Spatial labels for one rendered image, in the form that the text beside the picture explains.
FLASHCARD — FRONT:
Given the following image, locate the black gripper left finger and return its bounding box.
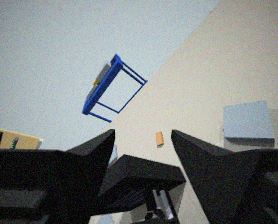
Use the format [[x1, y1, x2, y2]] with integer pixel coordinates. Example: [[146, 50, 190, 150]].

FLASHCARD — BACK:
[[0, 129, 115, 224]]

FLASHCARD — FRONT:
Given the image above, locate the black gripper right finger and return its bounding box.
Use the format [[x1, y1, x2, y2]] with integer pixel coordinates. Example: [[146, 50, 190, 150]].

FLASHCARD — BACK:
[[171, 130, 278, 224]]

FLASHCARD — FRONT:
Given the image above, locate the small orange block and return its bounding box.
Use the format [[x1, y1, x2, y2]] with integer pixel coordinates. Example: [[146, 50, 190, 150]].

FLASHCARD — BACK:
[[155, 131, 164, 146]]

